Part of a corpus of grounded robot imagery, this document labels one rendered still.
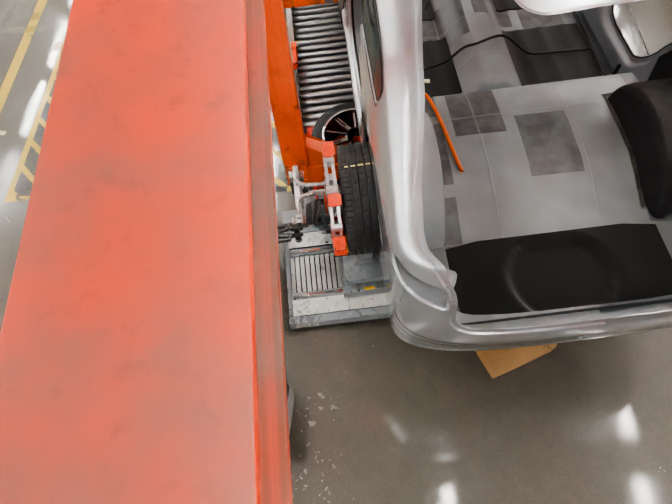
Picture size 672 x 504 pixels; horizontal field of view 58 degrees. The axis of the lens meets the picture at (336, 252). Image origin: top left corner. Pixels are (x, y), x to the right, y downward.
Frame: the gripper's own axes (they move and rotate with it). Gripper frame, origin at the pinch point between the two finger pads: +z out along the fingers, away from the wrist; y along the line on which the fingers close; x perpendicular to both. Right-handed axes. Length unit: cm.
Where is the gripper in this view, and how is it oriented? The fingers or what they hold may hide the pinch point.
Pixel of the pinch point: (297, 231)
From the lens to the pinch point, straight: 354.6
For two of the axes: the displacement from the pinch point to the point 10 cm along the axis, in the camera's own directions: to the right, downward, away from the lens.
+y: 1.0, 8.4, -5.3
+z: 9.9, -1.3, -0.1
